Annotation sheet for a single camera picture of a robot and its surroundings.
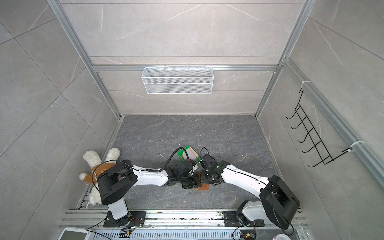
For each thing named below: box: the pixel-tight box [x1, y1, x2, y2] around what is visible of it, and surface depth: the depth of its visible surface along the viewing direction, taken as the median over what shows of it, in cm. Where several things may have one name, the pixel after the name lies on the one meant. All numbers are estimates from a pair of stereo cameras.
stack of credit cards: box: [182, 147, 199, 162], surface depth 94 cm
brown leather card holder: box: [195, 183, 209, 191], surface depth 85 cm
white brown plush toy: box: [79, 148, 121, 206], surface depth 84 cm
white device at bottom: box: [57, 227, 91, 240], surface depth 67 cm
